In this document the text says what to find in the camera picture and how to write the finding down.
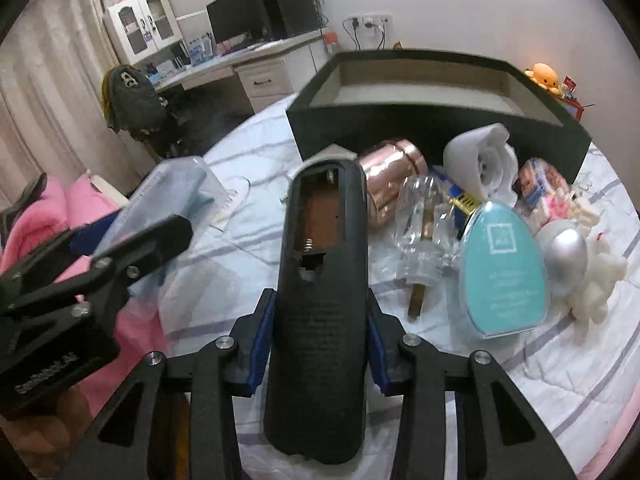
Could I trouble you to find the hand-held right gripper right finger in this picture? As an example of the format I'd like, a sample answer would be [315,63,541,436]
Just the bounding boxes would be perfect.
[367,287,578,480]

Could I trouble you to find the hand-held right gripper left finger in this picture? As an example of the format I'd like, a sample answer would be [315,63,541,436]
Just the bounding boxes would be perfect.
[57,287,278,480]

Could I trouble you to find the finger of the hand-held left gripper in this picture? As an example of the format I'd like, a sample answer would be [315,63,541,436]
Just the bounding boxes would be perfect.
[10,214,194,331]
[0,212,123,306]

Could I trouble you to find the black remote control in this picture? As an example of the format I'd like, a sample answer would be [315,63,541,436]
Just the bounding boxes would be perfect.
[262,157,372,466]

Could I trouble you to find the clear plastic bag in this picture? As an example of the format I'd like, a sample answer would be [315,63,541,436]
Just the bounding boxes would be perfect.
[92,156,217,306]

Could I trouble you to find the teal egg-shaped case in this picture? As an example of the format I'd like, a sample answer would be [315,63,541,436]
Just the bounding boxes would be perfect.
[452,200,553,341]

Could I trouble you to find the copper metal can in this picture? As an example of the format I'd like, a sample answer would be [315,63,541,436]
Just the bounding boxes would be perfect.
[361,139,428,228]

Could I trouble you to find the white plastic nozzle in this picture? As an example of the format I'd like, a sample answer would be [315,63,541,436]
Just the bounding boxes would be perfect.
[444,122,520,207]

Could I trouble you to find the white astronaut figurine silver helmet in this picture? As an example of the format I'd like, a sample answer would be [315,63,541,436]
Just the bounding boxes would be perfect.
[535,210,628,346]

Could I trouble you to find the dark green storage box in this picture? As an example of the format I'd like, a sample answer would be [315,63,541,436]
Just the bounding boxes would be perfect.
[286,49,592,186]

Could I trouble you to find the pastel block donut model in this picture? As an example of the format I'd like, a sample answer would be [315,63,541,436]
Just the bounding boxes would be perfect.
[515,156,571,211]

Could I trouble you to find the white pink block piece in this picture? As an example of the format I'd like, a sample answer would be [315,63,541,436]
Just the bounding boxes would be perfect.
[530,190,601,233]

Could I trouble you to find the pink blanket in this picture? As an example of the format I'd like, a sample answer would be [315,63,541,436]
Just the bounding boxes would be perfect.
[0,172,171,401]

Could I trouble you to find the black office chair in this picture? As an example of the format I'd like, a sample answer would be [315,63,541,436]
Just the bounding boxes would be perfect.
[125,85,201,158]

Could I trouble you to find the dark skull print jacket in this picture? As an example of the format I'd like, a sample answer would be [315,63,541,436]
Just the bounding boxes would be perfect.
[100,64,168,133]

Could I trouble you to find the beige curtain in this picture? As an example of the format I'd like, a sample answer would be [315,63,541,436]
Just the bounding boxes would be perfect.
[0,0,151,201]

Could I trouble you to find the small gold blue bottle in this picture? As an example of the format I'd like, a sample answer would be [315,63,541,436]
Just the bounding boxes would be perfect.
[440,180,483,226]

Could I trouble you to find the white desk with drawers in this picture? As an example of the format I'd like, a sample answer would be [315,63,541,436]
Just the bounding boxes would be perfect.
[145,27,331,116]

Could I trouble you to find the blue white boxes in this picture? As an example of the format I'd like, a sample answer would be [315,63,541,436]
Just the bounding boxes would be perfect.
[187,32,216,61]

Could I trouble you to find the white glass-door cabinet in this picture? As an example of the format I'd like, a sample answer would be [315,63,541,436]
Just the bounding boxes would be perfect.
[102,0,185,66]

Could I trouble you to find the black computer monitor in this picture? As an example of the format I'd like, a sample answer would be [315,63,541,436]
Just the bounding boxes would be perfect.
[206,0,273,46]

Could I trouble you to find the red printed box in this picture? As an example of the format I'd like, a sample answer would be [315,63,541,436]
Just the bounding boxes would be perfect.
[560,95,588,123]

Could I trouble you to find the orange octopus plush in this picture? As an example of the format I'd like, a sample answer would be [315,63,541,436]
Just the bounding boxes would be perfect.
[525,62,562,95]

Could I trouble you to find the white wall outlet strip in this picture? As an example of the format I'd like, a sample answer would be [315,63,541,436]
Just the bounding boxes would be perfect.
[342,12,393,31]

